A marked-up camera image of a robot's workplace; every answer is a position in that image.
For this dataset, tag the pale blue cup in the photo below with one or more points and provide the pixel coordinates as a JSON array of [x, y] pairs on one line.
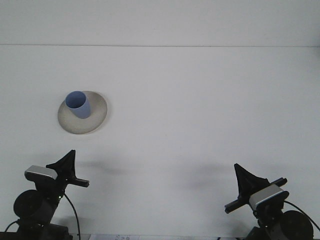
[[81, 110]]

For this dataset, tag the pale round plate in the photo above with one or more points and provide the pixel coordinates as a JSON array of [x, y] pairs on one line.
[[82, 125]]

